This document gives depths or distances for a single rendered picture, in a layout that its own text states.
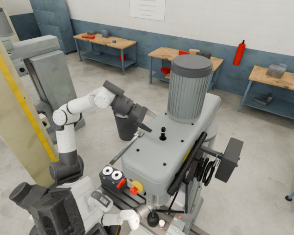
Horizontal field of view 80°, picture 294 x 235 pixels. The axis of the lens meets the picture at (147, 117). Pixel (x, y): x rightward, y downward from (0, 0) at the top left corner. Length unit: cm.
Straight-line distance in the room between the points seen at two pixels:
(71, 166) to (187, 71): 75
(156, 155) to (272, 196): 272
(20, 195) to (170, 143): 92
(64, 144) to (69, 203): 29
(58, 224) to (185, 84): 86
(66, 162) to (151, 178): 47
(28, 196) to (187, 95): 108
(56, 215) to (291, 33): 479
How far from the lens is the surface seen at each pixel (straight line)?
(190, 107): 94
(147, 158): 81
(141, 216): 136
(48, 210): 98
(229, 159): 112
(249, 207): 311
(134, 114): 79
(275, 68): 450
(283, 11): 480
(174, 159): 82
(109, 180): 169
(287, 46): 492
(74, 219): 105
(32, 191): 134
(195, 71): 84
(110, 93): 80
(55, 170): 101
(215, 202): 296
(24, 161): 270
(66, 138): 98
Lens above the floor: 254
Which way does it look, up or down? 39 degrees down
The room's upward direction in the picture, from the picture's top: straight up
